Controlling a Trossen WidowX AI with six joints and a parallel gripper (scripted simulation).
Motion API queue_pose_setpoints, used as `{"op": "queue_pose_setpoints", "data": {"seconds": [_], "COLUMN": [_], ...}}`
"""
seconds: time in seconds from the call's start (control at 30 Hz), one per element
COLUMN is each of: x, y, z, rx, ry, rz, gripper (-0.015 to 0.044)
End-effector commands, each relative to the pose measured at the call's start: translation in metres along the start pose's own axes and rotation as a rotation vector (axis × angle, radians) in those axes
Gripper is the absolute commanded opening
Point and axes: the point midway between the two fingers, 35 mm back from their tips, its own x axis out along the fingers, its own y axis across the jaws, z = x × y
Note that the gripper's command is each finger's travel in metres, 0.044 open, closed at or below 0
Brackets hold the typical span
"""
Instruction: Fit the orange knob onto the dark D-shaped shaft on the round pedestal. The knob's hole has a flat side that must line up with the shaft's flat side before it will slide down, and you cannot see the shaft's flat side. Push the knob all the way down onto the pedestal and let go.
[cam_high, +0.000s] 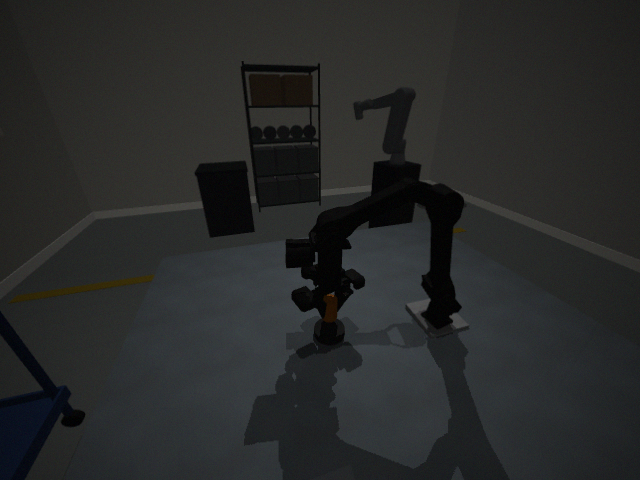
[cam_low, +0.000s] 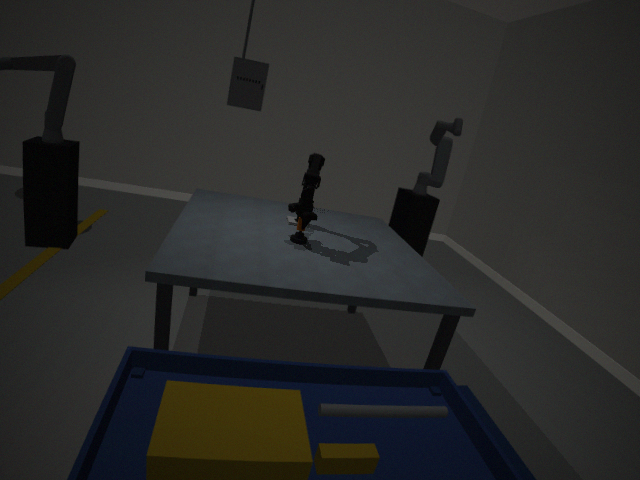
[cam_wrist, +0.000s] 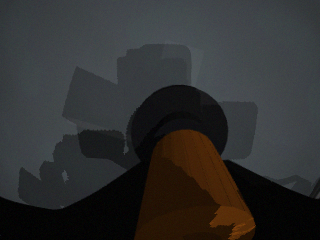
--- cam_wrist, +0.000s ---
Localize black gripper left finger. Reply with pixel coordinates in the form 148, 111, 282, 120
0, 161, 151, 240

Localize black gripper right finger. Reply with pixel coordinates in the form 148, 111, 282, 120
223, 160, 320, 240

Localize orange knob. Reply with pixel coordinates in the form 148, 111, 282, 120
133, 131, 256, 240

